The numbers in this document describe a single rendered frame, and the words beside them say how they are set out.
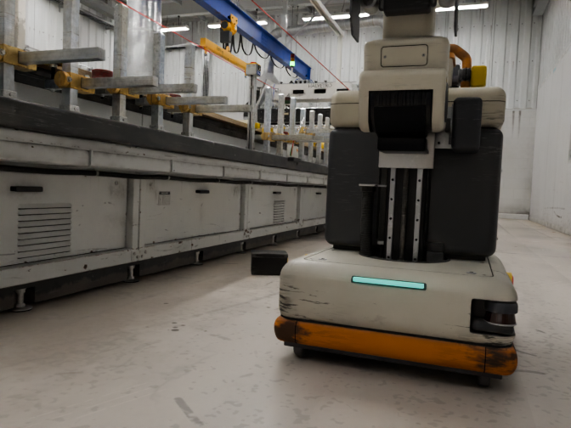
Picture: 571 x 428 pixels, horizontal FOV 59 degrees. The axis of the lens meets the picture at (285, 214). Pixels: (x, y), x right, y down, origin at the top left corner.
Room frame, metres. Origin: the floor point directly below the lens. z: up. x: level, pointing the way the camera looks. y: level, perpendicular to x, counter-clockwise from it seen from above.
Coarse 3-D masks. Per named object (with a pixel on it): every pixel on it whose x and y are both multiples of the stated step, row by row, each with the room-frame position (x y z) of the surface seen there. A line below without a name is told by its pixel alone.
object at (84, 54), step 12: (72, 48) 1.38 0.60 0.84; (84, 48) 1.37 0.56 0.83; (96, 48) 1.36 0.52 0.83; (24, 60) 1.44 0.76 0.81; (36, 60) 1.43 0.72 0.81; (48, 60) 1.41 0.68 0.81; (60, 60) 1.40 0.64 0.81; (72, 60) 1.40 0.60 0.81; (84, 60) 1.39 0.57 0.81; (96, 60) 1.39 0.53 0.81
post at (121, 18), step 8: (120, 8) 1.89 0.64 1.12; (120, 16) 1.89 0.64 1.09; (120, 24) 1.89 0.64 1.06; (120, 32) 1.89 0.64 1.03; (120, 40) 1.88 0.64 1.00; (120, 48) 1.88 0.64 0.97; (120, 56) 1.88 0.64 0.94; (120, 64) 1.88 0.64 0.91; (120, 72) 1.88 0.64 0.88; (112, 96) 1.89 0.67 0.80; (120, 96) 1.88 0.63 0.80; (112, 104) 1.89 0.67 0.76; (120, 104) 1.89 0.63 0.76; (112, 112) 1.89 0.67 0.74; (120, 112) 1.89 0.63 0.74
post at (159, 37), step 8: (160, 32) 2.12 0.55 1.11; (160, 40) 2.12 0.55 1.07; (160, 48) 2.12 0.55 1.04; (160, 56) 2.12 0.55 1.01; (160, 64) 2.12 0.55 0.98; (160, 72) 2.12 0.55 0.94; (160, 80) 2.12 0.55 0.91; (152, 112) 2.13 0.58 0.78; (160, 112) 2.13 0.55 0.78; (152, 120) 2.13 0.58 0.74; (160, 120) 2.13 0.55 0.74
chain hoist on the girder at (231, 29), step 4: (224, 20) 8.38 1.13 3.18; (220, 24) 8.49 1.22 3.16; (224, 24) 8.36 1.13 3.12; (228, 24) 8.36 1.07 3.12; (220, 28) 8.49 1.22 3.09; (224, 28) 8.37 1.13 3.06; (228, 28) 8.39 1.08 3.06; (232, 28) 8.45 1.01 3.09; (236, 28) 8.51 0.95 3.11; (220, 32) 8.41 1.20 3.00; (224, 32) 8.38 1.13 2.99; (228, 32) 8.36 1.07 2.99; (232, 32) 8.52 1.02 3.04; (220, 36) 8.41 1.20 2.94; (224, 36) 8.38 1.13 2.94; (228, 36) 8.36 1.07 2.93; (220, 40) 8.41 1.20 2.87; (224, 40) 8.39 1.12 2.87; (228, 40) 8.37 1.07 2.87; (228, 44) 8.52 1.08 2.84
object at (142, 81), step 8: (48, 80) 1.73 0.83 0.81; (88, 80) 1.67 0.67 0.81; (96, 80) 1.66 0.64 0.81; (104, 80) 1.65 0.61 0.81; (112, 80) 1.64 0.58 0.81; (120, 80) 1.63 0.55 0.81; (128, 80) 1.62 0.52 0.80; (136, 80) 1.61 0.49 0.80; (144, 80) 1.60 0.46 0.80; (152, 80) 1.59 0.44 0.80; (48, 88) 1.74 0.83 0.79; (56, 88) 1.73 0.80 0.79; (88, 88) 1.70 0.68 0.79; (96, 88) 1.70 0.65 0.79
